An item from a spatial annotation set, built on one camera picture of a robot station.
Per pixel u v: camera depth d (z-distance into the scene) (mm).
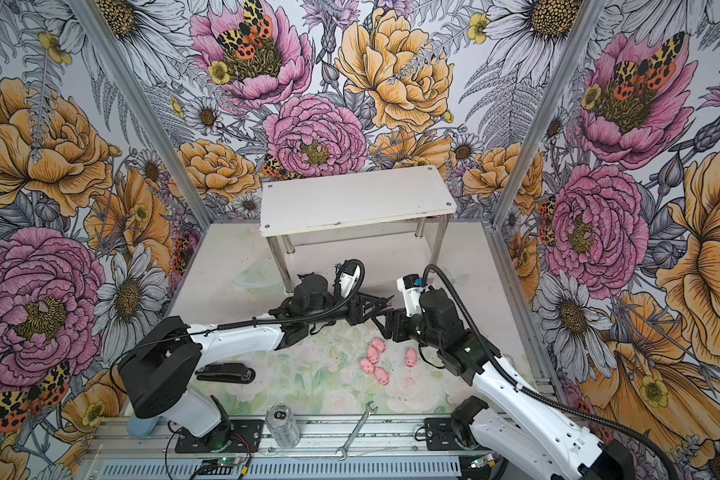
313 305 647
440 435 735
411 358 852
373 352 868
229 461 713
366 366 832
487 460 715
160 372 445
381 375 831
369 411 779
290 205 779
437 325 567
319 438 759
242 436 733
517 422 471
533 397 459
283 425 644
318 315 580
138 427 733
